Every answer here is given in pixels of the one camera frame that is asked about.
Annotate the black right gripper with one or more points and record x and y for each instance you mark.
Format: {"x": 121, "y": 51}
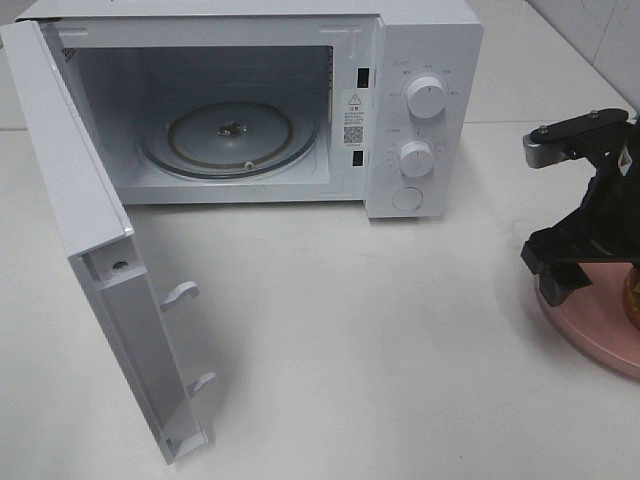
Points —
{"x": 605, "y": 226}

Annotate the pink round plate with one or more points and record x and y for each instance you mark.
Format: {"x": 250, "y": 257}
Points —
{"x": 595, "y": 318}

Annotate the burger with lettuce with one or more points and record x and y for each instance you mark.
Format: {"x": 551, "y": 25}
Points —
{"x": 631, "y": 296}

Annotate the white microwave door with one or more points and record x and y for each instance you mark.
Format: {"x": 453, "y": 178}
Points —
{"x": 98, "y": 237}

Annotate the white microwave oven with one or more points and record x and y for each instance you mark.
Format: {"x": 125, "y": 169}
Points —
{"x": 388, "y": 81}

